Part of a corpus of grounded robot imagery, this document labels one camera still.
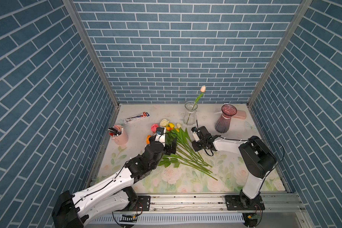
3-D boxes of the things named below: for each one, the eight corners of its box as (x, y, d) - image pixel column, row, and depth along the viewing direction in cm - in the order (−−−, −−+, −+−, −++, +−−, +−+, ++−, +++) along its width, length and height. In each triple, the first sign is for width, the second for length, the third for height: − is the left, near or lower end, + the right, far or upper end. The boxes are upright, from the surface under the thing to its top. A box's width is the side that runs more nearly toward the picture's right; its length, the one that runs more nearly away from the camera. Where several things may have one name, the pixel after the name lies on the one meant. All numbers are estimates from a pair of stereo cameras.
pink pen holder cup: (113, 145, 97) (106, 136, 88) (116, 134, 103) (111, 124, 94) (126, 145, 97) (121, 136, 88) (129, 134, 103) (124, 124, 94)
